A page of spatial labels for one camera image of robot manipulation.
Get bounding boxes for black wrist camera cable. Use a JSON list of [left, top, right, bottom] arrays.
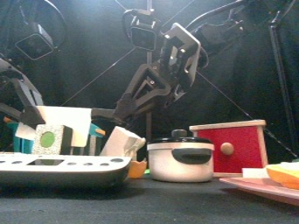
[[39, 0, 68, 50], [185, 0, 244, 30]]

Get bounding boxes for thin white cord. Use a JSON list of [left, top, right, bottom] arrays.
[[115, 0, 299, 160], [60, 0, 196, 107]]

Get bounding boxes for black pot lid with knob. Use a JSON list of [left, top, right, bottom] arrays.
[[148, 129, 213, 144]]

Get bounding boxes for white toy block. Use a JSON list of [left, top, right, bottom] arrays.
[[99, 125, 147, 165]]

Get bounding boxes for white toy cooking pot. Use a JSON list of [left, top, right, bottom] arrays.
[[145, 141, 216, 184]]

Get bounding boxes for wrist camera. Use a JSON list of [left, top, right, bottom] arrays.
[[123, 9, 161, 51], [13, 24, 56, 61]]

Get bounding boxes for pink plastic tray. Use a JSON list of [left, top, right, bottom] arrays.
[[219, 176, 299, 207]]

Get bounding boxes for orange toy fruit wedge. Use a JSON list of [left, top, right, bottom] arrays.
[[265, 163, 299, 191]]

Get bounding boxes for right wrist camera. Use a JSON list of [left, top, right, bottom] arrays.
[[123, 9, 161, 51]]

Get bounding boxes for tan toy eggshell half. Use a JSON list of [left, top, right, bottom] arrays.
[[125, 159, 148, 179]]

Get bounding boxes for thin vertical frame pole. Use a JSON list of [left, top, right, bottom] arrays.
[[144, 0, 155, 144]]

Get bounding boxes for teal basket with orange rim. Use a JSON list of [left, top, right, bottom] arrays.
[[2, 115, 108, 156]]

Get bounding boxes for white and yellow toy food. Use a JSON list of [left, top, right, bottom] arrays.
[[279, 161, 299, 171]]

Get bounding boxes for white toy induction cooker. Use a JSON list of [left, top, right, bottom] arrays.
[[0, 152, 133, 188]]

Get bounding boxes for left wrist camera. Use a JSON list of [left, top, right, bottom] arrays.
[[13, 24, 56, 61]]

